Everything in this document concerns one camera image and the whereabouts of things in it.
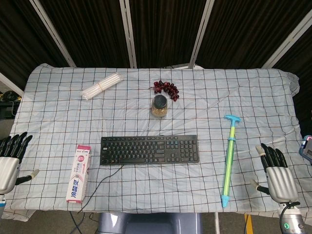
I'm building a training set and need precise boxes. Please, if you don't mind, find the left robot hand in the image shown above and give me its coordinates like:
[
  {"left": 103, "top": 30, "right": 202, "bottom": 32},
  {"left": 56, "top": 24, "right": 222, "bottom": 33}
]
[{"left": 0, "top": 132, "right": 40, "bottom": 195}]

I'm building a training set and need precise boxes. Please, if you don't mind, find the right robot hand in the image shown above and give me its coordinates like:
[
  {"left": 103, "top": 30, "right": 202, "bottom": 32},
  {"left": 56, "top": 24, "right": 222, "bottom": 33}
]
[{"left": 250, "top": 143, "right": 299, "bottom": 203}]

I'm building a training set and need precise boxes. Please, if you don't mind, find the black keyboard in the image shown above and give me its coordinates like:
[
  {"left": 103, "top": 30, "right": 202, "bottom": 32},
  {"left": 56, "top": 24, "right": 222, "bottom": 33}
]
[{"left": 99, "top": 135, "right": 200, "bottom": 166}]

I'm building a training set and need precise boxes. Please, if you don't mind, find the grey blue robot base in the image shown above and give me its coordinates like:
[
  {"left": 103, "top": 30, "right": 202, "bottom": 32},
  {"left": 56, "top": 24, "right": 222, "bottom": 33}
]
[{"left": 97, "top": 212, "right": 203, "bottom": 234}]

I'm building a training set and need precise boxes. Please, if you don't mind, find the blue pink handheld device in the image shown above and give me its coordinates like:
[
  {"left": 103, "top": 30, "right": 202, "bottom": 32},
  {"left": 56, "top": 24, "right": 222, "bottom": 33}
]
[{"left": 299, "top": 135, "right": 312, "bottom": 162}]

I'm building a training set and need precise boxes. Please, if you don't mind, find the blue green toy water pump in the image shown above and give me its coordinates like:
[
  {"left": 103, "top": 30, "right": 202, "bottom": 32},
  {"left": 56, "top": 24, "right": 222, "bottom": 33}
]
[{"left": 220, "top": 115, "right": 241, "bottom": 208}]

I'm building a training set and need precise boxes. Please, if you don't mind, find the pink white toothpaste box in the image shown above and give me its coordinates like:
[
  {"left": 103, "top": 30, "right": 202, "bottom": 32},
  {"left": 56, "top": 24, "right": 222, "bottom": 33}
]
[{"left": 65, "top": 144, "right": 92, "bottom": 203}]

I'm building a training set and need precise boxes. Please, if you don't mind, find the white table leg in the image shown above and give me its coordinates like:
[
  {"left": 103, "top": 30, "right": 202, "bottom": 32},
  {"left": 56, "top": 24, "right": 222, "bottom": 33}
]
[{"left": 214, "top": 212, "right": 221, "bottom": 234}]

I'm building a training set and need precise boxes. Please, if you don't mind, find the checked light blue tablecloth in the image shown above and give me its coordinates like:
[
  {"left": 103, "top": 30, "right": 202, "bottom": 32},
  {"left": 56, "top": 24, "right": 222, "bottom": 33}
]
[{"left": 1, "top": 63, "right": 312, "bottom": 222}]

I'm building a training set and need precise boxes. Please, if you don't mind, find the bundle of clear straws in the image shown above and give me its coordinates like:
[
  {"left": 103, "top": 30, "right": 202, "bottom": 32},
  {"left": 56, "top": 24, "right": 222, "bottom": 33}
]
[{"left": 81, "top": 72, "right": 124, "bottom": 100}]

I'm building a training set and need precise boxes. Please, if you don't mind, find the grain jar with black lid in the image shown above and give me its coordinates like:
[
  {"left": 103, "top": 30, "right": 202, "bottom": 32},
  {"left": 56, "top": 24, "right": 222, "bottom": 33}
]
[{"left": 151, "top": 95, "right": 169, "bottom": 119}]

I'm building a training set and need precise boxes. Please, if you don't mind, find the bunch of red grapes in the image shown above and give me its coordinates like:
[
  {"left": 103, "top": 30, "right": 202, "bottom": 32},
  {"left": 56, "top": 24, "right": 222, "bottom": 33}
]
[{"left": 150, "top": 79, "right": 180, "bottom": 101}]

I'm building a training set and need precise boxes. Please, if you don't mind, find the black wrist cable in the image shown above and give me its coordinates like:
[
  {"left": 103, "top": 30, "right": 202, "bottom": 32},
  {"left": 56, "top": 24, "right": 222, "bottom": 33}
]
[{"left": 278, "top": 201, "right": 301, "bottom": 234}]

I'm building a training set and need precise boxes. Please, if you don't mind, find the black equipment with cables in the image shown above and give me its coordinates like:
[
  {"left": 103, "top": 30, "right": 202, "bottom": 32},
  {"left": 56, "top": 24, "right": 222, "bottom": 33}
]
[{"left": 0, "top": 89, "right": 24, "bottom": 120}]

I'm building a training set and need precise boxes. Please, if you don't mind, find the white partition post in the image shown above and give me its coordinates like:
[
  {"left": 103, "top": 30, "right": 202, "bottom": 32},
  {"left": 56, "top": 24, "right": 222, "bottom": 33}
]
[
  {"left": 118, "top": 0, "right": 137, "bottom": 69},
  {"left": 0, "top": 72, "right": 24, "bottom": 96},
  {"left": 189, "top": 0, "right": 215, "bottom": 69},
  {"left": 261, "top": 11, "right": 312, "bottom": 69},
  {"left": 30, "top": 0, "right": 77, "bottom": 68}
]

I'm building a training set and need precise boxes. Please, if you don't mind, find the blue floor cable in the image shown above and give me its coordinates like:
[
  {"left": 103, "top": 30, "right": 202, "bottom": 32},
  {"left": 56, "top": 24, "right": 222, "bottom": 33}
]
[{"left": 69, "top": 211, "right": 81, "bottom": 234}]

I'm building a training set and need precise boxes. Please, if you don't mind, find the black keyboard cable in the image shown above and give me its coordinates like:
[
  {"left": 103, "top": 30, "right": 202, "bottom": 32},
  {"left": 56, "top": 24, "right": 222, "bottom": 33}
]
[{"left": 80, "top": 164, "right": 124, "bottom": 213}]

